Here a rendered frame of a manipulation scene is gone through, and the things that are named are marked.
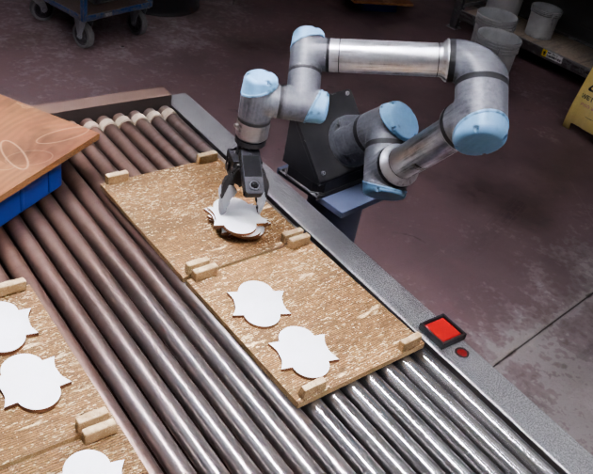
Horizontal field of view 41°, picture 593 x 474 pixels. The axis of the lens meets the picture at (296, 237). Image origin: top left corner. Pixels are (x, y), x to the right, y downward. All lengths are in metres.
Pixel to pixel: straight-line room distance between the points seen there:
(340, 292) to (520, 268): 2.07
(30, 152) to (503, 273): 2.36
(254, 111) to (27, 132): 0.60
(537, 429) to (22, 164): 1.26
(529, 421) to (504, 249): 2.24
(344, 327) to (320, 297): 0.10
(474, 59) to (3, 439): 1.19
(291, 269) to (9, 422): 0.72
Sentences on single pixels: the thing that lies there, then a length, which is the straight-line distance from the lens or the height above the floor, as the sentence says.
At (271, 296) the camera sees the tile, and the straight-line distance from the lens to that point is 1.73.
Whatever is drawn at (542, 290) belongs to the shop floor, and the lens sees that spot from 3.70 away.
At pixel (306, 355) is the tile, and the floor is 0.94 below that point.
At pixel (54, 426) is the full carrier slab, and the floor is 0.94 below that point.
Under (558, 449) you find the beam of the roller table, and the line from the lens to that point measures 1.67.
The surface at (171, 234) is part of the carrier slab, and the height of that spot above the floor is 0.94.
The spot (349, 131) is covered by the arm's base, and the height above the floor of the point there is 1.06.
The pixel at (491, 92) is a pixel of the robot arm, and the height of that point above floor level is 1.40.
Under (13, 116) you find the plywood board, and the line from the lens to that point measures 2.12.
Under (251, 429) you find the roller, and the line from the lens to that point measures 1.49.
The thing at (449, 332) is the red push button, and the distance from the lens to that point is 1.79.
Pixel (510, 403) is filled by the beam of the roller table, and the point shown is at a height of 0.91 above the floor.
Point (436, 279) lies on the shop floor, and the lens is 3.52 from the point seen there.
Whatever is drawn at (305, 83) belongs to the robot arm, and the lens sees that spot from 1.75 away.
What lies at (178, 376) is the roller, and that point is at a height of 0.92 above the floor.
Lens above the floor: 2.05
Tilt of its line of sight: 35 degrees down
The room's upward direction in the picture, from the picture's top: 11 degrees clockwise
